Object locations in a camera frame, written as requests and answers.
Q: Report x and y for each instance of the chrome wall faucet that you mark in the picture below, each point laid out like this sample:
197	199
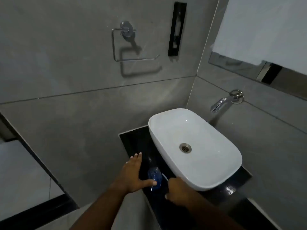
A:
225	100

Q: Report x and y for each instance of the thin white stick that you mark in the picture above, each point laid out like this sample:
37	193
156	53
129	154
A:
165	176

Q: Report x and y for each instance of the person's right forearm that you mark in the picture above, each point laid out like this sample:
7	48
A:
215	219

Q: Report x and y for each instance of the wall mirror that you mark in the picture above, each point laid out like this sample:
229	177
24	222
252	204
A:
242	68

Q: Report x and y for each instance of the person's left thumb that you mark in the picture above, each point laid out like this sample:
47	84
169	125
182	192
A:
150	183

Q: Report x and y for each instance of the person's left forearm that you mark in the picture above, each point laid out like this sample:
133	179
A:
96	211

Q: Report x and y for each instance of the person's right hand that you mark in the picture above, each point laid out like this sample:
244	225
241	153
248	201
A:
182	192

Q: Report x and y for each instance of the person's left hand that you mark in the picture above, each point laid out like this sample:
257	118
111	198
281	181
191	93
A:
130	176

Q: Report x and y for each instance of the white cloth cover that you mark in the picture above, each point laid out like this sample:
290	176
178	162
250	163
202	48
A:
263	28

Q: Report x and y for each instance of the white ceramic sink basin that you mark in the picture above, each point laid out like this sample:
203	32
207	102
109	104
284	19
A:
194	148

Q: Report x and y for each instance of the clear blue cup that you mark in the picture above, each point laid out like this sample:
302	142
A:
154	174

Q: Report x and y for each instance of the black wall bracket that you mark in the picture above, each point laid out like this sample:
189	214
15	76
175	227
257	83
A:
177	28

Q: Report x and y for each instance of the person's right fingers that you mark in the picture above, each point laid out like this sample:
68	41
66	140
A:
170	189

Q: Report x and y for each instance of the metal sink drain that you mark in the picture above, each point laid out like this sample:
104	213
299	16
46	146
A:
185	148

